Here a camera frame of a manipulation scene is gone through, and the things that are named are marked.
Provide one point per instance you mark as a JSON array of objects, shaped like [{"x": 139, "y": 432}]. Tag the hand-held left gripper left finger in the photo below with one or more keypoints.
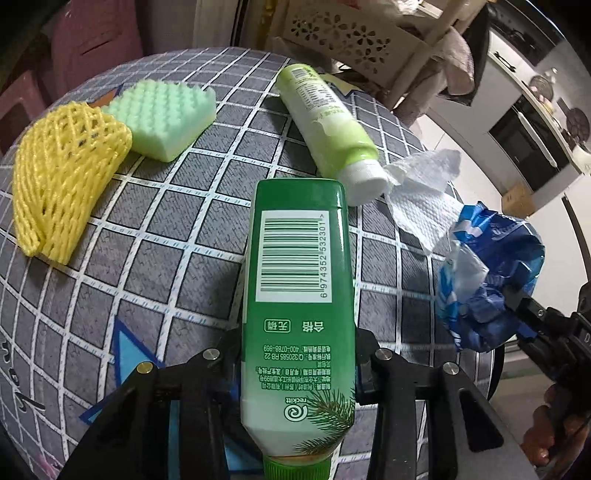
[{"x": 226, "y": 364}]

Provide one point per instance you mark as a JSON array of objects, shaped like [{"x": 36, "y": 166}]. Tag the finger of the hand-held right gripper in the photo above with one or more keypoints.
[
  {"x": 535, "y": 311},
  {"x": 531, "y": 332}
]

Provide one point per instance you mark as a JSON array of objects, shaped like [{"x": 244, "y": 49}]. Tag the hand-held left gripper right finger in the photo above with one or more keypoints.
[{"x": 369, "y": 369}]

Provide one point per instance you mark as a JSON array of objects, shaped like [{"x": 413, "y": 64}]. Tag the blue plastic bag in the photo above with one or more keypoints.
[{"x": 494, "y": 277}]

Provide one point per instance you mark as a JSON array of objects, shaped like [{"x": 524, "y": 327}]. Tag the green and white bottle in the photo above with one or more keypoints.
[{"x": 300, "y": 323}]

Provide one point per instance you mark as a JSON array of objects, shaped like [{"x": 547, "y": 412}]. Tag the person's right hand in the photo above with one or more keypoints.
[{"x": 542, "y": 434}]

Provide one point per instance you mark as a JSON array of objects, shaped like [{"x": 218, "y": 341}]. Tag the cardboard box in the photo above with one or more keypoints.
[{"x": 517, "y": 198}]

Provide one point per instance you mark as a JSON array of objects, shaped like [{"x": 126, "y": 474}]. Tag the white paper towel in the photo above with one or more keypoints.
[{"x": 425, "y": 198}]

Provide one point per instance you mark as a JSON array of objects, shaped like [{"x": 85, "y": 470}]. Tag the black built-in oven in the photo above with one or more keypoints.
[{"x": 526, "y": 138}]

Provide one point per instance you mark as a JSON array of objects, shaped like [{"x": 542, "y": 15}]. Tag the round metal rack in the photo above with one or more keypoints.
[{"x": 579, "y": 122}]

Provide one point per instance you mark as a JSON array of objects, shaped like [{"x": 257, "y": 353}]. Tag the white kitchen counter cabinet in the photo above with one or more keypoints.
[{"x": 503, "y": 78}]

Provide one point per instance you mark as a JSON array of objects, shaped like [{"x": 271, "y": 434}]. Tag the light green bottle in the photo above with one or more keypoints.
[{"x": 328, "y": 129}]

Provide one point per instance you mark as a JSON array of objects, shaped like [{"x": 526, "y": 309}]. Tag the yellow foam fruit net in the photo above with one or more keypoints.
[{"x": 64, "y": 180}]

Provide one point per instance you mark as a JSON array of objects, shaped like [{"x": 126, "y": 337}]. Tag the green sponge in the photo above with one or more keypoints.
[{"x": 161, "y": 120}]

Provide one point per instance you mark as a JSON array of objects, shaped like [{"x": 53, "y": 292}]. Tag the grey cloth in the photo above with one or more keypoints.
[{"x": 450, "y": 60}]

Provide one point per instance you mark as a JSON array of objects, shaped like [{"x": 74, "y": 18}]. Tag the black plastic bag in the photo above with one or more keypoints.
[{"x": 475, "y": 50}]

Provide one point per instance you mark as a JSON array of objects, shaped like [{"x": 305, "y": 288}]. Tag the pink plastic stool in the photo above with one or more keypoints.
[{"x": 18, "y": 108}]

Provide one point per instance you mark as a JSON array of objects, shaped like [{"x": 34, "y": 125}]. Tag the beige perforated storage cart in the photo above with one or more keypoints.
[{"x": 346, "y": 32}]

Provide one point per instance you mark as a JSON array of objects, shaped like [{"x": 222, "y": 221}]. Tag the stack of pink stools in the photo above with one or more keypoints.
[{"x": 92, "y": 41}]

